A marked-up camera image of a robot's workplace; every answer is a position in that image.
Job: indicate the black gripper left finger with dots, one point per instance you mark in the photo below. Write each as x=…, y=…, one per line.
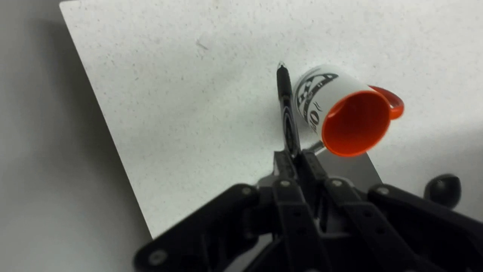
x=283, y=169

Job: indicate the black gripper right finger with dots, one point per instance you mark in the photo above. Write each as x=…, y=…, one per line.
x=312, y=169

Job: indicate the black pen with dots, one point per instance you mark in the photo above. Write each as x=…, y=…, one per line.
x=283, y=104

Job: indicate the white and red mug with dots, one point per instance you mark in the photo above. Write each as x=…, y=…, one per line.
x=326, y=93

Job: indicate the black round knob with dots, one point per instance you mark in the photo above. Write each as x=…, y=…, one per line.
x=442, y=190

